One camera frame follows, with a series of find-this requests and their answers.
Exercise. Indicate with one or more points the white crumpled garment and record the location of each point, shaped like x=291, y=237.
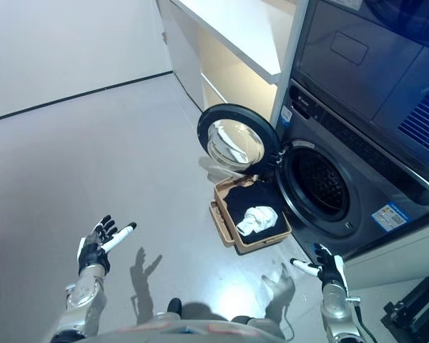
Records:
x=258, y=219

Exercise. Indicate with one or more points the silver robot torso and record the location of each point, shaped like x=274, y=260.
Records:
x=186, y=330

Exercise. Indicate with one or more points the round washing machine door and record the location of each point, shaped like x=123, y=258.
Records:
x=232, y=137

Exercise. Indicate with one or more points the dark grey washing machine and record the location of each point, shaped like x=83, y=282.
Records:
x=361, y=135

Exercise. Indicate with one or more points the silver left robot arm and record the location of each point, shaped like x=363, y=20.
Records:
x=79, y=303

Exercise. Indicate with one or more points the white shelf cabinet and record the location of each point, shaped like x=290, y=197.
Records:
x=232, y=53

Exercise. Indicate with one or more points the black robot foot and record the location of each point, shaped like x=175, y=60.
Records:
x=174, y=306

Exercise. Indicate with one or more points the black metal stand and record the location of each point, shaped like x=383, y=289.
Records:
x=413, y=314

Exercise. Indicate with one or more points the black garment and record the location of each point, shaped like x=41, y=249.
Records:
x=252, y=200

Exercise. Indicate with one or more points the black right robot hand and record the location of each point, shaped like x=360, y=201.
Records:
x=329, y=268

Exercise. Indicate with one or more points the tan plastic laundry basket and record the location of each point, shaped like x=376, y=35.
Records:
x=226, y=228

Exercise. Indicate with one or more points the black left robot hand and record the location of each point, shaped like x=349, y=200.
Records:
x=91, y=252

